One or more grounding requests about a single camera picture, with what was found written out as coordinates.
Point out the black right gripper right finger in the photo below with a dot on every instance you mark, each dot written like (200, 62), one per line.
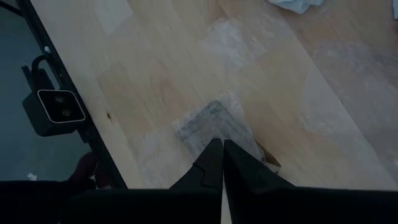
(311, 208)

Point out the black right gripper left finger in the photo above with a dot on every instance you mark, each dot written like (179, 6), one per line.
(155, 208)

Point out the clear plastic bag with label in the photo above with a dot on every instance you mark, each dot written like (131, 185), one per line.
(211, 124)

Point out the white tissue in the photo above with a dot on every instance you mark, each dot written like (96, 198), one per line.
(295, 4)

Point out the black two-lens camera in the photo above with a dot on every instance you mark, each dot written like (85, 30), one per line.
(60, 107)

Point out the black aluminium table frame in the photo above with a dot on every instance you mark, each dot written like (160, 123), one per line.
(40, 34)

